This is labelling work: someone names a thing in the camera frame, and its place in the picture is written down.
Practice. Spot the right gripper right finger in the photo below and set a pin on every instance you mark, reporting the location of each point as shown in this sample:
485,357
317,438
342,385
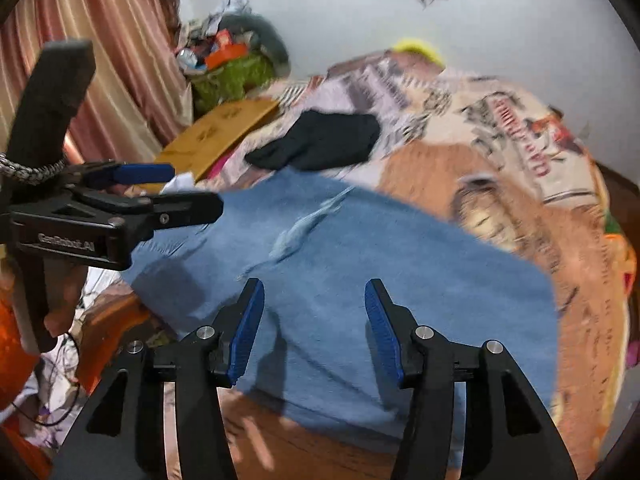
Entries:
509,433

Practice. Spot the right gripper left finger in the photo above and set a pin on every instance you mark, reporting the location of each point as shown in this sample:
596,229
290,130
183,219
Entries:
119,434

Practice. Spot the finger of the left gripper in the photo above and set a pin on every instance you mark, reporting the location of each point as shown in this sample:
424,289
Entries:
176,210
133,174

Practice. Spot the blue denim jeans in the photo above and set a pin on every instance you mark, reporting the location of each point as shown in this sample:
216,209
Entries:
315,242

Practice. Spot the person left hand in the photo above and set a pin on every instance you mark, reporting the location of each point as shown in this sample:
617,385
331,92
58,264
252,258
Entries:
43,294

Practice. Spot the flat cardboard box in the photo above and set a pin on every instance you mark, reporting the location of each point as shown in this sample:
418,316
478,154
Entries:
200,146

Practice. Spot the pink striped curtain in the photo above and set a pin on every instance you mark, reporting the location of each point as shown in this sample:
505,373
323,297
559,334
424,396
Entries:
138,101

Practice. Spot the white papers pile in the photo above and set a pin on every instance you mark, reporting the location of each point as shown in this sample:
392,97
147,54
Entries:
42,413

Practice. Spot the orange box on pile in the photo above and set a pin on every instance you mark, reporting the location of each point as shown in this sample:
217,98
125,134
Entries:
223,55

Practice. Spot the black folded garment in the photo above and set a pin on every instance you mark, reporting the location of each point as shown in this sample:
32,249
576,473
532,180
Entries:
319,141

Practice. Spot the grey pillow on pile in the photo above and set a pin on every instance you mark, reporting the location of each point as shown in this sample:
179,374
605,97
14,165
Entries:
262,38

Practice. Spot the patterned bed blanket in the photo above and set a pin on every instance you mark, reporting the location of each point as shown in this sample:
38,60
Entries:
560,222

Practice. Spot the yellow curved headboard piece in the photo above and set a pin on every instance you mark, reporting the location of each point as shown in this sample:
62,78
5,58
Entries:
417,46

